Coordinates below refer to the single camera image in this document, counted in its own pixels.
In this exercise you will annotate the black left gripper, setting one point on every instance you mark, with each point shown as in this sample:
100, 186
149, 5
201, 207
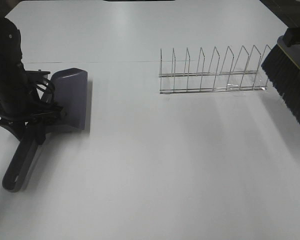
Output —
34, 103

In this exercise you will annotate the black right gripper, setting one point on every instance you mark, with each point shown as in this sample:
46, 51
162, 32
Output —
291, 36

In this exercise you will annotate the purple brush black bristles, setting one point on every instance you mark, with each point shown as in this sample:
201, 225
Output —
282, 68

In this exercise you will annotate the purple plastic dustpan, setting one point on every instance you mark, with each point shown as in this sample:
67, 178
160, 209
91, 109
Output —
71, 92

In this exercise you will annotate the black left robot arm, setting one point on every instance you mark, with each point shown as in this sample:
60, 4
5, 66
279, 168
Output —
12, 70

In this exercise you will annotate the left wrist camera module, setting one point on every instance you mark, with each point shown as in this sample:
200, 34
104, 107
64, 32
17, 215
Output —
38, 76

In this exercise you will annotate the chrome wire dish rack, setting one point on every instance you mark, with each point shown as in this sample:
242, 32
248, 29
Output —
213, 71

